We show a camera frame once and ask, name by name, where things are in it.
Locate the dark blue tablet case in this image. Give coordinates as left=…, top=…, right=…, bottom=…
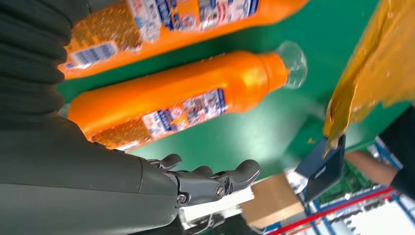
left=294, top=135, right=346, bottom=203

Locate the person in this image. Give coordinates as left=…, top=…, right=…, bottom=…
left=377, top=105, right=415, bottom=202

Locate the yellow taped sheet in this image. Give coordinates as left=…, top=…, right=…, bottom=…
left=323, top=0, right=415, bottom=159

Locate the brown cardboard box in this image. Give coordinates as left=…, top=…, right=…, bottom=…
left=240, top=173, right=305, bottom=229

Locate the green plastic crate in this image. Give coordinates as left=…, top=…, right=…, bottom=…
left=319, top=159, right=377, bottom=205

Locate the white flat box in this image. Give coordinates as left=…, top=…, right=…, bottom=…
left=179, top=186, right=255, bottom=229

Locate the green work table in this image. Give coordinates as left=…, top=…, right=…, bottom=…
left=56, top=0, right=415, bottom=182

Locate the blue metal rack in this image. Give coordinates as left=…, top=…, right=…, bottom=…
left=266, top=136, right=415, bottom=235

